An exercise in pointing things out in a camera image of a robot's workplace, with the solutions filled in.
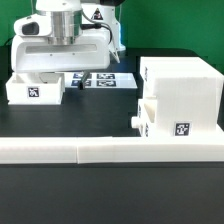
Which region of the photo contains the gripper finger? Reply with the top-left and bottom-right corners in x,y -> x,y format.
78,71 -> 90,90

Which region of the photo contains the white drawer cabinet box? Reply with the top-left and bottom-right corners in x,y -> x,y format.
140,57 -> 224,137

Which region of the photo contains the white drawer tray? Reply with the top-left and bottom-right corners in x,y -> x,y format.
131,97 -> 157,137
6,73 -> 65,105

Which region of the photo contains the white marker base plate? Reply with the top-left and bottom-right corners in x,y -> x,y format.
65,72 -> 137,89

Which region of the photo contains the white front drawer tray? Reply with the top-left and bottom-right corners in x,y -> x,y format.
131,97 -> 157,137

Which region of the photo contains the white L-shaped fence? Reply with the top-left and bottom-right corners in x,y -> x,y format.
0,134 -> 224,164

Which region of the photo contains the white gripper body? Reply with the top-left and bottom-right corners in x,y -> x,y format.
11,35 -> 110,73

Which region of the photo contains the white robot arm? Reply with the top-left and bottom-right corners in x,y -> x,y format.
11,0 -> 125,76

